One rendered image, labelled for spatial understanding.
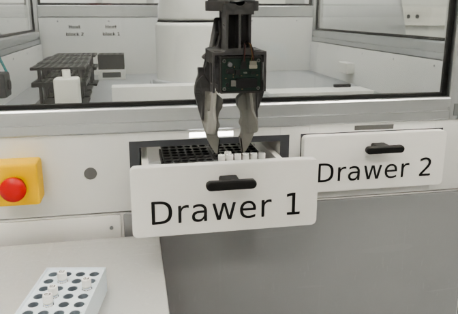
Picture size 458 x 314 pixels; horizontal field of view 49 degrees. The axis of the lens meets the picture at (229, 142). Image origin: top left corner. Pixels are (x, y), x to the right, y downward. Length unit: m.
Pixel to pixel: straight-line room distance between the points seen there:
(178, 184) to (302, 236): 0.35
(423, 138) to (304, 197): 0.32
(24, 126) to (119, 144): 0.16
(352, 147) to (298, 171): 0.21
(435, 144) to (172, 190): 0.54
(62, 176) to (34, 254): 0.14
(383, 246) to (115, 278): 0.56
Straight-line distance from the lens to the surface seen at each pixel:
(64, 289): 0.73
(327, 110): 0.96
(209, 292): 1.03
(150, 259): 0.85
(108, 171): 0.92
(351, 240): 1.07
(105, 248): 0.90
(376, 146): 0.96
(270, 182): 0.79
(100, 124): 0.89
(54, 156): 0.92
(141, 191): 0.76
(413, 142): 1.03
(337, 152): 0.97
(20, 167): 0.89
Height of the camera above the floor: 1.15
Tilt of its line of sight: 14 degrees down
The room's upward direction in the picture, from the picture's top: straight up
